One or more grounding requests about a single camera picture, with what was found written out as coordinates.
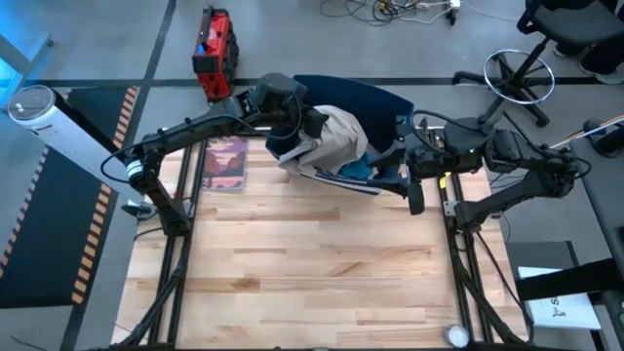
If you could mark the khaki garment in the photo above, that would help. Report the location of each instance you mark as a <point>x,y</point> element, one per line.
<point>341,139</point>

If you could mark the black side table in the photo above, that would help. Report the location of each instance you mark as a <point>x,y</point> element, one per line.
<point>609,219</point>

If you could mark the white printed paper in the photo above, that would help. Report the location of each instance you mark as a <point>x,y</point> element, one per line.
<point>560,307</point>

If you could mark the yellow white rod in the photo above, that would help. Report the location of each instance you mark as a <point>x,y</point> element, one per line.
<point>599,128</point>

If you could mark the grey garment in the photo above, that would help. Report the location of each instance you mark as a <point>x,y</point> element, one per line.
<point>297,153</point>

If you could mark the small white ball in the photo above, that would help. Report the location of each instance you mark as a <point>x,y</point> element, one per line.
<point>458,336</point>

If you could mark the navy fabric storage bin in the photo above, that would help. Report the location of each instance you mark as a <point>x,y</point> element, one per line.
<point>375,105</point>

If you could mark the white tower air purifier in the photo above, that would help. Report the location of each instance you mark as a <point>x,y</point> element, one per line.
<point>53,124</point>

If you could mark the person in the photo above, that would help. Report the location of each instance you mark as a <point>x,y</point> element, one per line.
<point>607,61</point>

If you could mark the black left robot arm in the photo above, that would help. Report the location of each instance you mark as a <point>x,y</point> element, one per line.
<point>195,129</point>

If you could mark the black office chair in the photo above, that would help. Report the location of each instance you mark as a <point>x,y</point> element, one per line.
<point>570,22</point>

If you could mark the black aluminium table frame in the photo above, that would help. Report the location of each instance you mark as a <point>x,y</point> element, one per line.
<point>184,263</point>

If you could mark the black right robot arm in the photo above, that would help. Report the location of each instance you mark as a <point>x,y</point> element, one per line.
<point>517,156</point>

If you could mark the white power strip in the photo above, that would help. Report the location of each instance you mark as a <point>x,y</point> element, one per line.
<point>455,4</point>

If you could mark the black mat with orange stripes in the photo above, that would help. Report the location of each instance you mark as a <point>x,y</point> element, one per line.
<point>44,244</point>

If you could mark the sunset landscape picture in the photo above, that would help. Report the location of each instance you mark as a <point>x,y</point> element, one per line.
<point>225,163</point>

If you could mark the teal garment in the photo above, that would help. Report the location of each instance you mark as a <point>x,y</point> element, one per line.
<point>358,168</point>

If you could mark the red tool case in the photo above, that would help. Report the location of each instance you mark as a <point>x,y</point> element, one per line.
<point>214,53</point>

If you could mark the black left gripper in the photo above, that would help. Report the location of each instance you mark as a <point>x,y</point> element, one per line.
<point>313,123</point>

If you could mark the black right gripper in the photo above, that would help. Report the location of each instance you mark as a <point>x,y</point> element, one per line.
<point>426,161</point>

